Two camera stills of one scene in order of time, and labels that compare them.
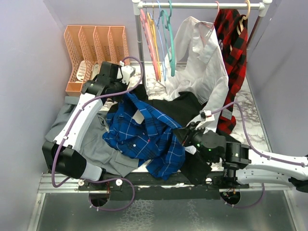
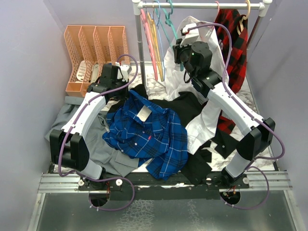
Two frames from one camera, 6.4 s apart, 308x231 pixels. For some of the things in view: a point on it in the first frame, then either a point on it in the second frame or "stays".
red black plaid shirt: (232, 32) stays
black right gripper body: (195, 136) → (181, 55)
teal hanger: (168, 18) → (169, 22)
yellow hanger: (152, 25) stays
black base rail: (167, 186) stays
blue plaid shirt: (144, 133) stays
